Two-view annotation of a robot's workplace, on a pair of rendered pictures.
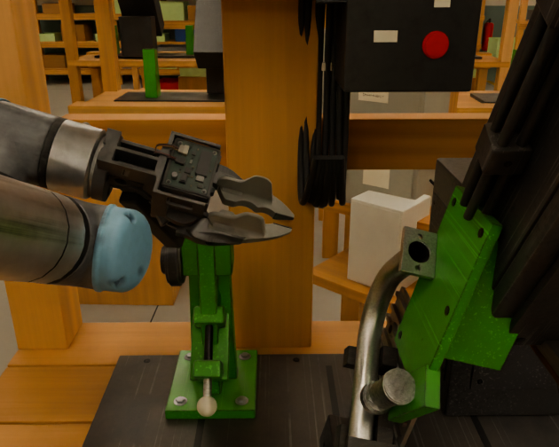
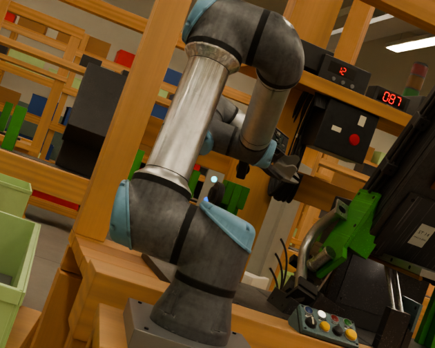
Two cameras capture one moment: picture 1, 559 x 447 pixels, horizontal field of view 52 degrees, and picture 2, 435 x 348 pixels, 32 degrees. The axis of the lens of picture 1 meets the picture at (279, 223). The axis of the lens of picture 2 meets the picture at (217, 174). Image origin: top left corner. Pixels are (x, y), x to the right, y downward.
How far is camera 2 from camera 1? 1.51 m
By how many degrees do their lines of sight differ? 27
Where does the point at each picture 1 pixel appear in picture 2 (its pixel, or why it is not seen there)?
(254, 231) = (287, 176)
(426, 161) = (321, 204)
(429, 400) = (343, 255)
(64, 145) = (240, 115)
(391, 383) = (328, 249)
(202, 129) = not seen: hidden behind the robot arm
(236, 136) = not seen: hidden behind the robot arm
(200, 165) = (284, 141)
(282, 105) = not seen: hidden behind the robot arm
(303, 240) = (258, 219)
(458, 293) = (361, 217)
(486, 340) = (364, 243)
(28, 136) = (230, 107)
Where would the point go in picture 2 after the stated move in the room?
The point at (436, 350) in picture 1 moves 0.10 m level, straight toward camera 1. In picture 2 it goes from (348, 239) to (353, 242)
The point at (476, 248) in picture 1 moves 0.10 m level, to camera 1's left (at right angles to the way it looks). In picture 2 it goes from (371, 202) to (337, 190)
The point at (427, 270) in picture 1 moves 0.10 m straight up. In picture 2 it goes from (344, 216) to (357, 181)
